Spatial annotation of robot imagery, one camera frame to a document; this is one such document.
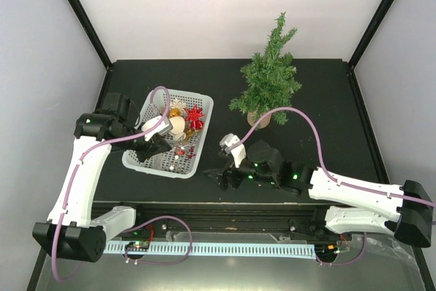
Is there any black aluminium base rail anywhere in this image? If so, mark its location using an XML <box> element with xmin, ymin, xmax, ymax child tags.
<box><xmin>91</xmin><ymin>202</ymin><xmax>330</xmax><ymax>237</ymax></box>

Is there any white snowflake ornament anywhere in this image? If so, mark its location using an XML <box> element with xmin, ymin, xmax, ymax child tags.
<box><xmin>170</xmin><ymin>99</ymin><xmax>187</xmax><ymax>111</ymax></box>

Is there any left black frame post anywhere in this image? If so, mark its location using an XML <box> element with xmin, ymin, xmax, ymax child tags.
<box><xmin>67</xmin><ymin>0</ymin><xmax>112</xmax><ymax>70</ymax></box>

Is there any white plastic basket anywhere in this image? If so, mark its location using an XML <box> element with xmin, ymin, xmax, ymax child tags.
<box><xmin>122</xmin><ymin>89</ymin><xmax>214</xmax><ymax>179</ymax></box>

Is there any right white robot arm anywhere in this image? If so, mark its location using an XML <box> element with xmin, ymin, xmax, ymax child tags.
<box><xmin>204</xmin><ymin>141</ymin><xmax>433</xmax><ymax>248</ymax></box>

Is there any light blue slotted cable duct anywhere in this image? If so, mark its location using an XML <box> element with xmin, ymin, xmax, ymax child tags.
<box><xmin>103</xmin><ymin>241</ymin><xmax>316</xmax><ymax>260</ymax></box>

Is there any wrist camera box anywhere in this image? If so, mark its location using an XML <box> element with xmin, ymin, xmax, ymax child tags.
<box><xmin>219</xmin><ymin>133</ymin><xmax>247</xmax><ymax>168</ymax></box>
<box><xmin>141</xmin><ymin>115</ymin><xmax>173</xmax><ymax>141</ymax></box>

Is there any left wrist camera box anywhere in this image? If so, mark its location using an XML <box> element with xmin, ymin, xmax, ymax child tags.
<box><xmin>141</xmin><ymin>115</ymin><xmax>173</xmax><ymax>141</ymax></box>

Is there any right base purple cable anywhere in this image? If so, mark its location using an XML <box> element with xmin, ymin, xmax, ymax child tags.
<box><xmin>315</xmin><ymin>232</ymin><xmax>367</xmax><ymax>267</ymax></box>

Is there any wooden tree base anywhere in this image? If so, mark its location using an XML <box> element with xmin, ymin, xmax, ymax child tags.
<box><xmin>247</xmin><ymin>111</ymin><xmax>271</xmax><ymax>129</ymax></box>

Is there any gold foil gift box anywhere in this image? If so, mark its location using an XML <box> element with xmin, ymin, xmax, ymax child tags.
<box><xmin>169</xmin><ymin>108</ymin><xmax>181</xmax><ymax>118</ymax></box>

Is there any right black frame post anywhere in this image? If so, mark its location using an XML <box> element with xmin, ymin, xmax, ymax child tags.
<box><xmin>348</xmin><ymin>0</ymin><xmax>395</xmax><ymax>70</ymax></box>

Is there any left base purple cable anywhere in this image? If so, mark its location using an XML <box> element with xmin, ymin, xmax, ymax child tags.
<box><xmin>117</xmin><ymin>215</ymin><xmax>193</xmax><ymax>266</ymax></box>

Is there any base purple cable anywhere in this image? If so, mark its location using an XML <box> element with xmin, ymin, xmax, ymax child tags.
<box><xmin>315</xmin><ymin>232</ymin><xmax>367</xmax><ymax>267</ymax></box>
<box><xmin>117</xmin><ymin>215</ymin><xmax>193</xmax><ymax>266</ymax></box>

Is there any black frame post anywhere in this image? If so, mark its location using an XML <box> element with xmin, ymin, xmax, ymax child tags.
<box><xmin>67</xmin><ymin>0</ymin><xmax>112</xmax><ymax>70</ymax></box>
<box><xmin>348</xmin><ymin>0</ymin><xmax>395</xmax><ymax>70</ymax></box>

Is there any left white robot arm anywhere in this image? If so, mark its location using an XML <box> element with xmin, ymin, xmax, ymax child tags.
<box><xmin>32</xmin><ymin>93</ymin><xmax>172</xmax><ymax>262</ymax></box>

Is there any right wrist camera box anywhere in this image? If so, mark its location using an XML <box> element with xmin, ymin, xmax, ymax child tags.
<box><xmin>219</xmin><ymin>133</ymin><xmax>247</xmax><ymax>168</ymax></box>

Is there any small green christmas tree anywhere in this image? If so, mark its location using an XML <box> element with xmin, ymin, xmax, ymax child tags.
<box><xmin>229</xmin><ymin>12</ymin><xmax>302</xmax><ymax>125</ymax></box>

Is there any red glitter star ornament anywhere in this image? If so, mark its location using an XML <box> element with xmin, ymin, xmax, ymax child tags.
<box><xmin>185</xmin><ymin>105</ymin><xmax>204</xmax><ymax>122</ymax></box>

